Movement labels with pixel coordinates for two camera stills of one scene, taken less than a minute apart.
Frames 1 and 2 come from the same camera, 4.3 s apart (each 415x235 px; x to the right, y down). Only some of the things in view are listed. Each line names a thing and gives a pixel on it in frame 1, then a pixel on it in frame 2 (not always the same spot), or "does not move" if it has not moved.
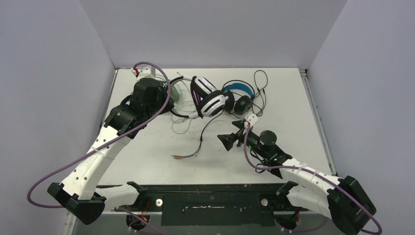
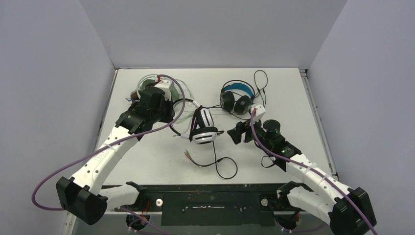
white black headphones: (206, 99) to (203, 129)
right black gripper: (240, 133) to (245, 133)
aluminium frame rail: (304, 75) does not move
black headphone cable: (181, 156) to (215, 163)
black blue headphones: (242, 105) does not move
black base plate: (217, 204) does not move
